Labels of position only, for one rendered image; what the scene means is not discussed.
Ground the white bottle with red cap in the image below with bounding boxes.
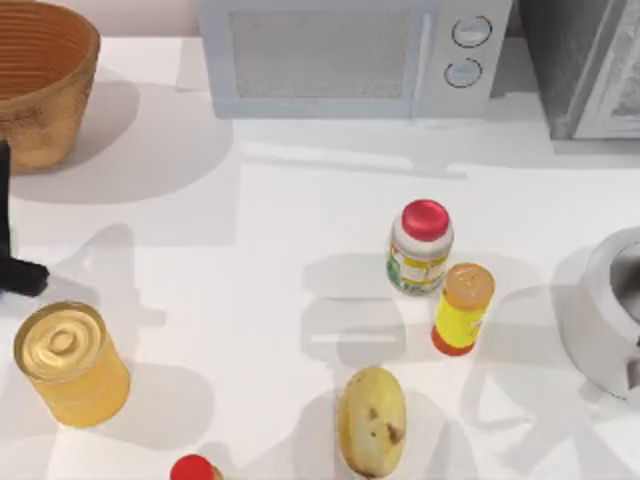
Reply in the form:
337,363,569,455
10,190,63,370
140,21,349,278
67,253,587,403
386,199,455,298

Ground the yellow bottle with orange cap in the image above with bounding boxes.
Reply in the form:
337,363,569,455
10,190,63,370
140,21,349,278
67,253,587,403
431,263,496,357

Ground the pale microwave oven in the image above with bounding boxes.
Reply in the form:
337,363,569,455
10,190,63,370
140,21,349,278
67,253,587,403
197,0,515,121

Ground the yellow potato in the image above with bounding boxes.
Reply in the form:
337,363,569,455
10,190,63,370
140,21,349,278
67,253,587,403
336,366,407,476

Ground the round microwave knob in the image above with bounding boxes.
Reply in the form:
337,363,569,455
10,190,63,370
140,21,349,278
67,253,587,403
443,57,484,90
451,15,493,48

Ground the golden yellow can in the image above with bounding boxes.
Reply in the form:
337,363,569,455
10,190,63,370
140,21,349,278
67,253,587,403
13,300,132,429

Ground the white pot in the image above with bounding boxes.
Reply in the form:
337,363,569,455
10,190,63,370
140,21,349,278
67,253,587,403
557,227,640,401

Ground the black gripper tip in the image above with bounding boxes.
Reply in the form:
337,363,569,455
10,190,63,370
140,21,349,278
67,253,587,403
0,140,50,297

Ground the woven brown basket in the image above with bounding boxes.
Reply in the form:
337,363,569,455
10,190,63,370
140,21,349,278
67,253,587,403
0,1,102,176

